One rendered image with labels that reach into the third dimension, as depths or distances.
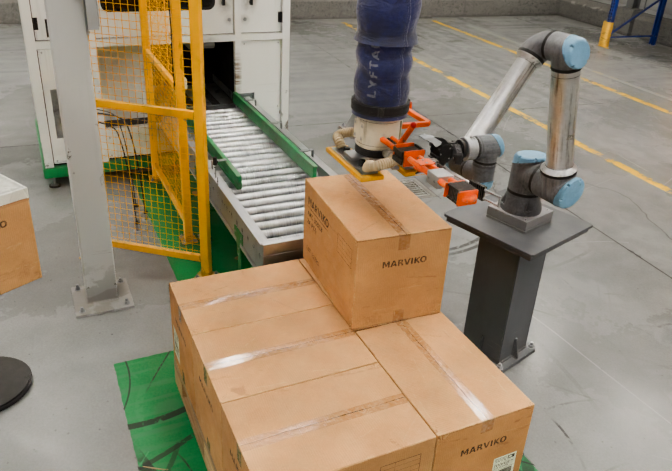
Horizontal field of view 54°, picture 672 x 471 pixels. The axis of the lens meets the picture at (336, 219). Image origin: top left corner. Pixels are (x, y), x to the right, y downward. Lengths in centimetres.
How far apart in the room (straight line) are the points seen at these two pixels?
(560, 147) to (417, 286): 82
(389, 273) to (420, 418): 58
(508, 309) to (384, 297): 85
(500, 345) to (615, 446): 66
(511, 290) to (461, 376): 84
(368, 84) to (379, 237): 57
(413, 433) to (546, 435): 106
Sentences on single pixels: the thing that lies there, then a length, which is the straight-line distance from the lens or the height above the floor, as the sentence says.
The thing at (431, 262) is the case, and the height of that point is 80.
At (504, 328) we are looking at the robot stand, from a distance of 333.
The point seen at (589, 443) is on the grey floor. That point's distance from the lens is 321.
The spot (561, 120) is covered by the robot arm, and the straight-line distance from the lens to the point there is 280.
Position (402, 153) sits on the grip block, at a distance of 237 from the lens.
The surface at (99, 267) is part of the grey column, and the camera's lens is 373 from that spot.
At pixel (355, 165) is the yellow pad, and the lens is 256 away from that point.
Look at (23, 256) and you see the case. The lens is 286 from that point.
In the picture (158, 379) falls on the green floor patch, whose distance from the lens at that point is 327.
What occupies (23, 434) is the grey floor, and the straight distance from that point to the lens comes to 316.
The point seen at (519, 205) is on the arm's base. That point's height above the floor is 85.
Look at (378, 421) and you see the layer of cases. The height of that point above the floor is 54.
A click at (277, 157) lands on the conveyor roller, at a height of 53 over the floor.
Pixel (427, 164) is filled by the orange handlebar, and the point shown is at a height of 125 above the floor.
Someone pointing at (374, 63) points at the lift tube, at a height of 153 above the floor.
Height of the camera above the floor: 209
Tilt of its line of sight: 27 degrees down
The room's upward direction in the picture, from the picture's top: 3 degrees clockwise
